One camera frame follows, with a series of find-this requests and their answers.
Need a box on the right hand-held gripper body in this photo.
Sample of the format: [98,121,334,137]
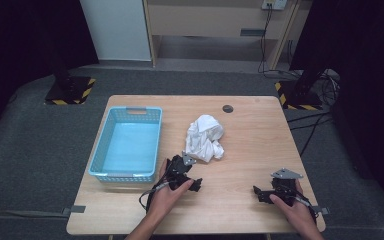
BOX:
[269,167,304,207]

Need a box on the black power cable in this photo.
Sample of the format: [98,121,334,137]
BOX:
[257,4,302,80]

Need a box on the person's right hand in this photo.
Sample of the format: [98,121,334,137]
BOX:
[269,179,318,232]

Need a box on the blue plastic basket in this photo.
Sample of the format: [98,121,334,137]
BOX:
[87,105,164,184]

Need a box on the black floor cable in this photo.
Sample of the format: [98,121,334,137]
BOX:
[286,111,333,158]

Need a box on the white power strip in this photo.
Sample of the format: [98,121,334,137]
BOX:
[261,0,288,11]

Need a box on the right hand-held gripper cable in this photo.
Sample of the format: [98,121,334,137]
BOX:
[294,195,319,224]

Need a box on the hand-held gripper cable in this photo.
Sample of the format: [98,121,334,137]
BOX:
[294,195,319,224]
[138,182,169,212]

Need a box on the person's left hand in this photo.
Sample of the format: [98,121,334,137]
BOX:
[145,158,195,222]

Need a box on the white cloth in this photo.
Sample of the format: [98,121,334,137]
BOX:
[184,114,225,164]

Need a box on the black stand with striped base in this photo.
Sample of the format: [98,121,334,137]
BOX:
[43,49,97,106]
[274,66,329,111]

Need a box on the dark curtain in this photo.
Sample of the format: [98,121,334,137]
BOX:
[0,0,100,136]
[289,0,384,214]

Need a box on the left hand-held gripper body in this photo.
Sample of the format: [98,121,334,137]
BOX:
[164,151,197,192]

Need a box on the white panel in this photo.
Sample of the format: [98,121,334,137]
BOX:
[79,0,152,62]

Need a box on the tangled black cable bundle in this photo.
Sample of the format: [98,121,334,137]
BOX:
[316,68,342,105]

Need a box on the left hand-held gripper cable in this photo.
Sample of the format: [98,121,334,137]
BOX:
[138,182,169,212]

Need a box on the grey table edge clip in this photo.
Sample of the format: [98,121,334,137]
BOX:
[311,206,330,216]
[62,205,87,216]

